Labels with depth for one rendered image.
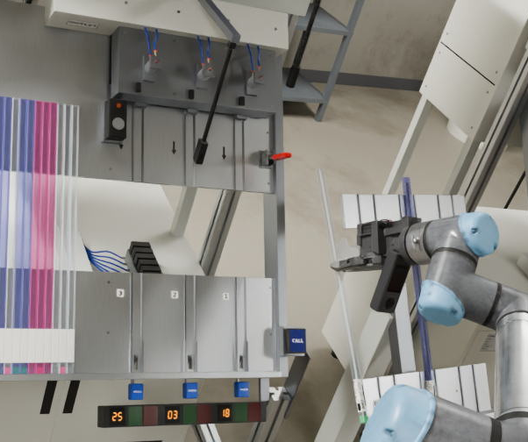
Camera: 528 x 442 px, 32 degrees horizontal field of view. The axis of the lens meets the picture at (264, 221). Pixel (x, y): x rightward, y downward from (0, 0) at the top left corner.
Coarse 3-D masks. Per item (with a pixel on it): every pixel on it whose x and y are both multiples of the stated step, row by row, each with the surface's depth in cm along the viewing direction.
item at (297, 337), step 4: (292, 332) 184; (296, 332) 185; (300, 332) 185; (304, 332) 185; (292, 336) 184; (296, 336) 184; (300, 336) 185; (304, 336) 185; (292, 340) 184; (296, 340) 184; (300, 340) 185; (304, 340) 185; (292, 344) 184; (296, 344) 184; (300, 344) 184; (304, 344) 185; (292, 348) 184; (296, 348) 184; (300, 348) 184; (304, 348) 185
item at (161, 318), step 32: (96, 288) 172; (128, 288) 175; (160, 288) 178; (192, 288) 181; (224, 288) 184; (256, 288) 187; (96, 320) 171; (128, 320) 174; (160, 320) 177; (192, 320) 180; (224, 320) 183; (256, 320) 186; (96, 352) 170; (128, 352) 173; (160, 352) 176; (192, 352) 179; (224, 352) 182; (256, 352) 185
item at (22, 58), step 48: (0, 0) 173; (0, 48) 171; (48, 48) 176; (96, 48) 180; (48, 96) 174; (96, 96) 178; (96, 144) 177; (144, 144) 181; (192, 144) 186; (240, 144) 191
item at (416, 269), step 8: (408, 184) 193; (408, 192) 193; (408, 200) 192; (408, 208) 192; (416, 272) 190; (416, 280) 190; (416, 288) 190; (416, 296) 190; (424, 320) 189; (424, 328) 189; (424, 336) 189; (424, 344) 188; (424, 352) 188; (424, 360) 189; (424, 368) 189; (432, 376) 188
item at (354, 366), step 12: (324, 180) 183; (324, 192) 182; (324, 204) 181; (324, 216) 181; (336, 240) 179; (336, 252) 178; (336, 276) 176; (348, 312) 174; (348, 324) 173; (348, 336) 172; (348, 348) 172; (360, 420) 167
